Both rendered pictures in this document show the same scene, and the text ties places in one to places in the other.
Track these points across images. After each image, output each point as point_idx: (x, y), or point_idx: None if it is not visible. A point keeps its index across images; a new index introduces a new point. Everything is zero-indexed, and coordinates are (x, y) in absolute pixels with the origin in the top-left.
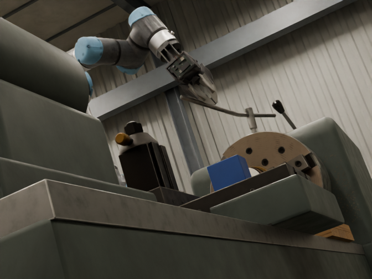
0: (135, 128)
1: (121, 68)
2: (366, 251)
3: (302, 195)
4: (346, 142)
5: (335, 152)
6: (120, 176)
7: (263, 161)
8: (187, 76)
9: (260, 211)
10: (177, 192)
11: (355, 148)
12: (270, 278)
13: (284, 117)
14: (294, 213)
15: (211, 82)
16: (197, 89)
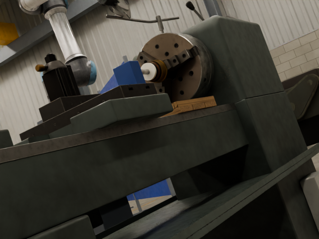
0: (50, 58)
1: None
2: (236, 106)
3: (112, 112)
4: (232, 30)
5: (218, 41)
6: (87, 62)
7: (166, 53)
8: (110, 1)
9: (93, 121)
10: (76, 96)
11: (250, 28)
12: (83, 164)
13: (194, 12)
14: (109, 122)
15: (126, 3)
16: (117, 9)
